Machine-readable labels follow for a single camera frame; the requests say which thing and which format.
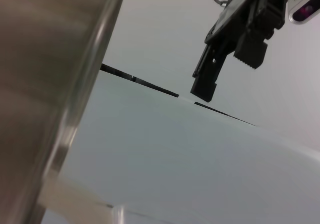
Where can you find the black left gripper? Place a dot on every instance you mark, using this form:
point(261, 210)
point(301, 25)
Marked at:
point(260, 11)

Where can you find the clear plastic cup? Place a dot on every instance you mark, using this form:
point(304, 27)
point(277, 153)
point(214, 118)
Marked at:
point(82, 88)

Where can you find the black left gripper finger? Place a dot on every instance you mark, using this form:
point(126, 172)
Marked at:
point(207, 81)

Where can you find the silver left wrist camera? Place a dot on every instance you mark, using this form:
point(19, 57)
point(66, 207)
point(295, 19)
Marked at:
point(305, 11)

